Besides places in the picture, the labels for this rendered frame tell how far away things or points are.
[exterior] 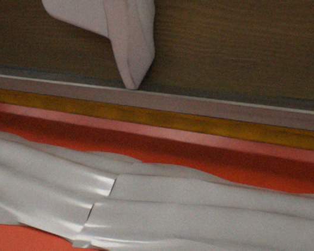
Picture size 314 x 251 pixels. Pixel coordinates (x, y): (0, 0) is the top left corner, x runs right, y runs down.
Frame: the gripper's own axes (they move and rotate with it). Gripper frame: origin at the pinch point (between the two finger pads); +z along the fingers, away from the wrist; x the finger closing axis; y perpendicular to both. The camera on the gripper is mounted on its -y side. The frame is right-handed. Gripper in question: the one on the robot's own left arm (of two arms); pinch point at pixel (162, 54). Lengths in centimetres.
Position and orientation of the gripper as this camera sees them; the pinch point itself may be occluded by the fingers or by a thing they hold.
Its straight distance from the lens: 22.6
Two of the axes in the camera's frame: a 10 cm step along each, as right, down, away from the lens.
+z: 0.5, 8.9, 4.5
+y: -9.2, -1.4, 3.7
